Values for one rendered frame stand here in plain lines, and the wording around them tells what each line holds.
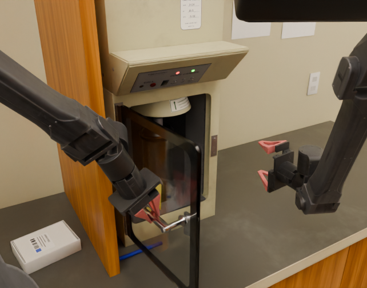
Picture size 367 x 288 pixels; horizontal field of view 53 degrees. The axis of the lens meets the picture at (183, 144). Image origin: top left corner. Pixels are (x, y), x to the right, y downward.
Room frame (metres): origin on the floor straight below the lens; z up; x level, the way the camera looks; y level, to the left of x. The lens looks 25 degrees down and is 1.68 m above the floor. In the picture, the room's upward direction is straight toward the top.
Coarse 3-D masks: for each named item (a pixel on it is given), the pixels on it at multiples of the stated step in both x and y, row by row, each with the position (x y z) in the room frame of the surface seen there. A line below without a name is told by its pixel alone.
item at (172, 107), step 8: (144, 104) 0.97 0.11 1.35; (152, 104) 0.96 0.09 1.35; (160, 104) 0.96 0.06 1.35; (168, 104) 0.96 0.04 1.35; (176, 104) 0.97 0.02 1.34; (184, 104) 0.99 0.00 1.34; (144, 112) 0.96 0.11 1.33; (152, 112) 0.95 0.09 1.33; (160, 112) 0.95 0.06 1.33; (168, 112) 0.95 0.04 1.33; (176, 112) 0.96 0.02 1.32; (184, 112) 0.98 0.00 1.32
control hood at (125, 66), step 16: (160, 48) 0.91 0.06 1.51; (176, 48) 0.91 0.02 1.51; (192, 48) 0.91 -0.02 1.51; (208, 48) 0.91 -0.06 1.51; (224, 48) 0.91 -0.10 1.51; (240, 48) 0.91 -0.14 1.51; (112, 64) 0.84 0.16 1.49; (128, 64) 0.76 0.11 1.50; (144, 64) 0.78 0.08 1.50; (160, 64) 0.80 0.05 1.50; (176, 64) 0.83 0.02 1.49; (192, 64) 0.86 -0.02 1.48; (224, 64) 0.92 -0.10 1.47; (112, 80) 0.85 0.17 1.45; (128, 80) 0.80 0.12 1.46; (208, 80) 0.96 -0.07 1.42
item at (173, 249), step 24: (144, 120) 0.75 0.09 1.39; (144, 144) 0.75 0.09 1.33; (168, 144) 0.68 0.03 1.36; (192, 144) 0.62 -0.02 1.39; (168, 168) 0.68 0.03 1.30; (192, 168) 0.61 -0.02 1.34; (168, 192) 0.68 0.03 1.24; (192, 192) 0.61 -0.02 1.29; (168, 216) 0.68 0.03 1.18; (192, 216) 0.61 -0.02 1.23; (144, 240) 0.77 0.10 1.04; (168, 240) 0.68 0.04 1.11; (192, 240) 0.61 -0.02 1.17; (168, 264) 0.68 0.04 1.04; (192, 264) 0.61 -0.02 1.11
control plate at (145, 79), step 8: (208, 64) 0.88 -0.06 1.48; (152, 72) 0.81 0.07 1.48; (160, 72) 0.82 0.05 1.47; (168, 72) 0.84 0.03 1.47; (176, 72) 0.85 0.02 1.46; (184, 72) 0.87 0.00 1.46; (192, 72) 0.88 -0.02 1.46; (200, 72) 0.90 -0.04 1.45; (136, 80) 0.81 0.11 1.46; (144, 80) 0.82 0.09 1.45; (152, 80) 0.84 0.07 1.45; (160, 80) 0.85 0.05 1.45; (192, 80) 0.92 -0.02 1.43; (136, 88) 0.84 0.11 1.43; (144, 88) 0.85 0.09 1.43; (152, 88) 0.87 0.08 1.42
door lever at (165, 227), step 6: (144, 210) 0.67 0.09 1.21; (150, 210) 0.66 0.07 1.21; (150, 216) 0.65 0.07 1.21; (156, 216) 0.64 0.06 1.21; (180, 216) 0.64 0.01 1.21; (156, 222) 0.63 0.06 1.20; (162, 222) 0.62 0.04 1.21; (174, 222) 0.62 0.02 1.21; (180, 222) 0.63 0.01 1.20; (162, 228) 0.61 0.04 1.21; (168, 228) 0.61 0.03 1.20
